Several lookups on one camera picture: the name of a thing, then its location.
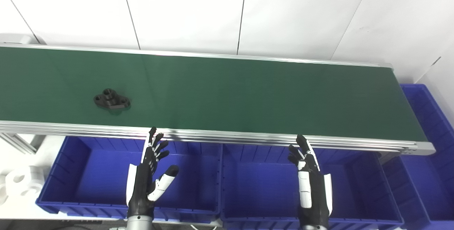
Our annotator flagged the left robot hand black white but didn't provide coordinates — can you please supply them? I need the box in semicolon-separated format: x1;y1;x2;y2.
126;127;179;220

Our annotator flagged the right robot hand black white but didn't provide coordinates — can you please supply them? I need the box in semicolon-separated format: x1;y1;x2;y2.
288;135;333;228

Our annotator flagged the grey conveyor end housing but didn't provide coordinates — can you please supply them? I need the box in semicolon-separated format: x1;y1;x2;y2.
0;33;46;46

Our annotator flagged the aluminium conveyor support leg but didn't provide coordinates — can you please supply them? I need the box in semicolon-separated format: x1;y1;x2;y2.
0;133;37;155

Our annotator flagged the black flange part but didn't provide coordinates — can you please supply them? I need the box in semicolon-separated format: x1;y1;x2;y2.
93;88;131;110

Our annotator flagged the white plastic part with holes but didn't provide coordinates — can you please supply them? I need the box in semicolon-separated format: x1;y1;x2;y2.
0;165;45;206

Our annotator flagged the blue plastic bin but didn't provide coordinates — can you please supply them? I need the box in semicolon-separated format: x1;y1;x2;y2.
382;83;454;230
220;143;405;230
35;136;223;223

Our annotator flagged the green conveyor belt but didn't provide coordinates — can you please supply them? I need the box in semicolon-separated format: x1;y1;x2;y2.
0;43;436;156
0;47;428;142

